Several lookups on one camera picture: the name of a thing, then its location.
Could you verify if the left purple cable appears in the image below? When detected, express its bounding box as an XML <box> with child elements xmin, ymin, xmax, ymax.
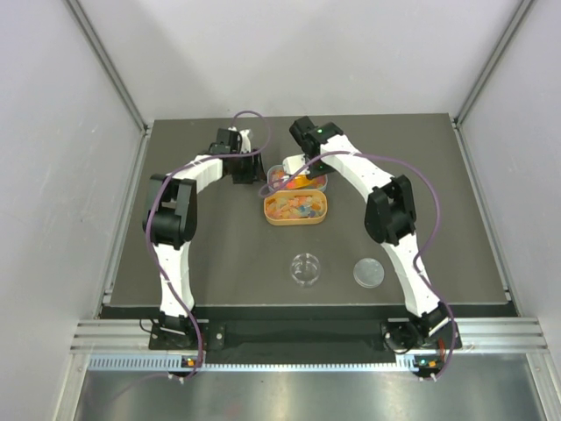
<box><xmin>146</xmin><ymin>109</ymin><xmax>273</xmax><ymax>381</ymax></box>

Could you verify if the clear round jar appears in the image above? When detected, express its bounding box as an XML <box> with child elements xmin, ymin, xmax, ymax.
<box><xmin>289</xmin><ymin>253</ymin><xmax>321</xmax><ymax>288</ymax></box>

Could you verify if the orange candy tray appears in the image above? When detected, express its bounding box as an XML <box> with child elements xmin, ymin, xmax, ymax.
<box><xmin>263</xmin><ymin>189</ymin><xmax>328</xmax><ymax>226</ymax></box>

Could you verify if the orange plastic scoop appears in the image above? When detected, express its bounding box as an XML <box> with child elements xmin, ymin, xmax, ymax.
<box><xmin>286</xmin><ymin>175</ymin><xmax>326</xmax><ymax>189</ymax></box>

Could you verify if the grey slotted cable duct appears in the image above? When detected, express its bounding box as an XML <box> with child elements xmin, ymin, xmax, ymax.
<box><xmin>88</xmin><ymin>354</ymin><xmax>438</xmax><ymax>373</ymax></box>

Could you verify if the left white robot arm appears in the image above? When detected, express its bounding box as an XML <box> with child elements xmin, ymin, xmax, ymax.
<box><xmin>143</xmin><ymin>149</ymin><xmax>266</xmax><ymax>348</ymax></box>

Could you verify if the aluminium frame rail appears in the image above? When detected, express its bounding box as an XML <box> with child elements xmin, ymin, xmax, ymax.
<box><xmin>62</xmin><ymin>0</ymin><xmax>149</xmax><ymax>134</ymax></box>

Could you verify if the purple cable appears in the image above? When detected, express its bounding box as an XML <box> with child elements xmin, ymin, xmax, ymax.
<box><xmin>146</xmin><ymin>109</ymin><xmax>273</xmax><ymax>381</ymax></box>
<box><xmin>258</xmin><ymin>151</ymin><xmax>461</xmax><ymax>381</ymax></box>

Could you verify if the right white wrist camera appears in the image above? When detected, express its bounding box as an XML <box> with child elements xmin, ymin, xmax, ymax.
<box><xmin>282</xmin><ymin>154</ymin><xmax>306</xmax><ymax>176</ymax></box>

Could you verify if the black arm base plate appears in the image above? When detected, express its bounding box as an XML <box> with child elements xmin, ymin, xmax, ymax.
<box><xmin>148</xmin><ymin>318</ymin><xmax>464</xmax><ymax>365</ymax></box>

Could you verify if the clear blue candy tray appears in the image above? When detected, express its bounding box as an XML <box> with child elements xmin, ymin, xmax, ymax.
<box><xmin>266</xmin><ymin>165</ymin><xmax>328</xmax><ymax>192</ymax></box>

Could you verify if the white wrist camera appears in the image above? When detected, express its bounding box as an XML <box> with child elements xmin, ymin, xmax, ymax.
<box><xmin>229</xmin><ymin>126</ymin><xmax>253</xmax><ymax>153</ymax></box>
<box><xmin>282</xmin><ymin>154</ymin><xmax>306</xmax><ymax>176</ymax></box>

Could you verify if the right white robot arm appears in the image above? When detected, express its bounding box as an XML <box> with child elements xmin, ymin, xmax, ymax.
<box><xmin>285</xmin><ymin>117</ymin><xmax>458</xmax><ymax>349</ymax></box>

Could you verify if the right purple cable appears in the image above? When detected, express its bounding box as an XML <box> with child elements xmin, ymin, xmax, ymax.
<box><xmin>258</xmin><ymin>151</ymin><xmax>461</xmax><ymax>381</ymax></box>

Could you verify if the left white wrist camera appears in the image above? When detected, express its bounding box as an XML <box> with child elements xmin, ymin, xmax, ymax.
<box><xmin>229</xmin><ymin>126</ymin><xmax>253</xmax><ymax>153</ymax></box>

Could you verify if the clear round jar lid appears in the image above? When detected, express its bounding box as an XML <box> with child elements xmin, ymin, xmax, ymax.
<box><xmin>353</xmin><ymin>258</ymin><xmax>385</xmax><ymax>289</ymax></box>

